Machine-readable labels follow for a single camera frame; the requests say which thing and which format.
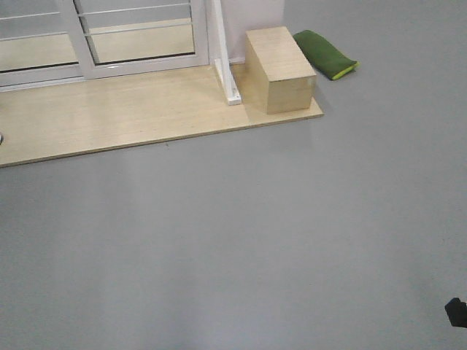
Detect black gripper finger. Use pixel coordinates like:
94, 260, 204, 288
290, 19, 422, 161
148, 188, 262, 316
444, 297, 467, 327

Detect white sliding glass door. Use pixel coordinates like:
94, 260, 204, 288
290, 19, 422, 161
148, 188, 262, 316
56, 1, 209, 79

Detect light wooden box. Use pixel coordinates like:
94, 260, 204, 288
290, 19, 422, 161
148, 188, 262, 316
245, 26, 317, 114

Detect white triangular support brace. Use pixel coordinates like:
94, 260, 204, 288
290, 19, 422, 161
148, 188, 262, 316
215, 58, 242, 106

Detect light wooden platform board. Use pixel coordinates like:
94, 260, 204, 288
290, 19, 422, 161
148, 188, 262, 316
1, 64, 323, 167

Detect white fixed glass panel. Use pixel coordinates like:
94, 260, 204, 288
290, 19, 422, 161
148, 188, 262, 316
1, 0, 82, 89

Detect white door frame post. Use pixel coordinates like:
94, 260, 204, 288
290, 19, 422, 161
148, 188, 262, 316
205, 0, 230, 77

